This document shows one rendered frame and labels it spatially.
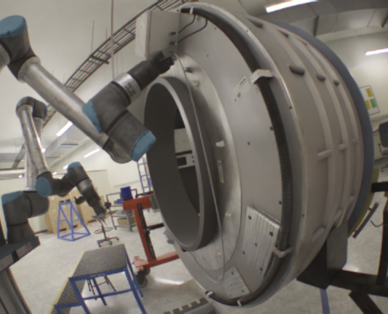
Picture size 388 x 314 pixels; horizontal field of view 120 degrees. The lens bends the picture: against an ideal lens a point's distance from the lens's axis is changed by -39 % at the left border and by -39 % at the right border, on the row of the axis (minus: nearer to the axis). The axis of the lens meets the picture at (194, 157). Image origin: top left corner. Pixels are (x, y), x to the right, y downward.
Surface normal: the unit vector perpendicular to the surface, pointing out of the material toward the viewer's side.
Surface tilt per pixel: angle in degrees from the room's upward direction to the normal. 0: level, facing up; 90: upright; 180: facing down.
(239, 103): 90
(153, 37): 132
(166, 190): 68
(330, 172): 96
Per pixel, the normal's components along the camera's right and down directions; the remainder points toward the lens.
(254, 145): -0.89, 0.18
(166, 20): 0.44, 0.53
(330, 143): -0.58, 0.12
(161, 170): 0.39, -0.15
